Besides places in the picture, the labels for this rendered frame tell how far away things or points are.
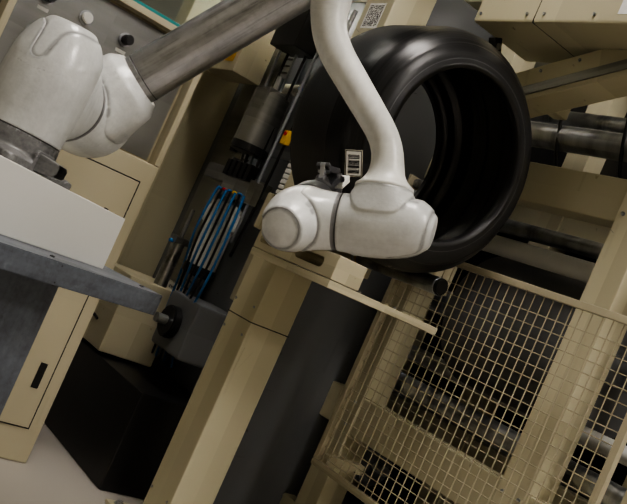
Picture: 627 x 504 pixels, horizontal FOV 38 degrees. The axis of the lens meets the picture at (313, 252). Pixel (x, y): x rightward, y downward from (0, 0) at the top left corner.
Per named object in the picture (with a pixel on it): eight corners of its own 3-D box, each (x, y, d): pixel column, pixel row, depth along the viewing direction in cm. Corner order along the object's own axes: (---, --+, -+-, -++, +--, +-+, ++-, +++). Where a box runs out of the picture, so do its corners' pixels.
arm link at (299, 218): (276, 234, 169) (346, 243, 166) (249, 257, 154) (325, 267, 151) (279, 177, 166) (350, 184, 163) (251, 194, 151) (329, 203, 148)
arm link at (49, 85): (-41, 100, 157) (18, -13, 158) (4, 128, 175) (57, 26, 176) (41, 138, 154) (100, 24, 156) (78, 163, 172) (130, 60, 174)
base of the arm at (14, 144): (22, 166, 149) (37, 135, 150) (-66, 125, 159) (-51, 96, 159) (87, 200, 165) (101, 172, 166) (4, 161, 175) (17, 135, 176)
